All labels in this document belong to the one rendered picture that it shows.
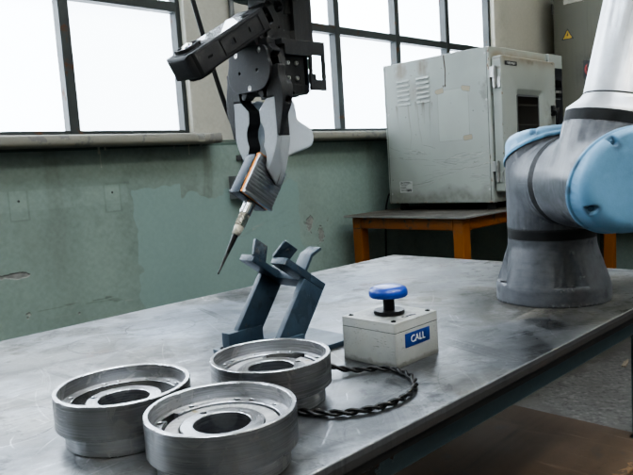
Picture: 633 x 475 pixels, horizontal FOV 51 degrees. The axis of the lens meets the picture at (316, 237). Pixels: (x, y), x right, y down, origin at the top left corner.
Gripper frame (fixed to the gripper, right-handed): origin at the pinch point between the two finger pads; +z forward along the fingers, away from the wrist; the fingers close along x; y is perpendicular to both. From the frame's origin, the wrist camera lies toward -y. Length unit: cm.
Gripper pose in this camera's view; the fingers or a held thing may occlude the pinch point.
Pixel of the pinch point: (262, 172)
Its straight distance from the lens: 72.2
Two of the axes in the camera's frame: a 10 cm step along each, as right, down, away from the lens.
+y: 7.3, -1.2, 6.8
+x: -6.8, -0.3, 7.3
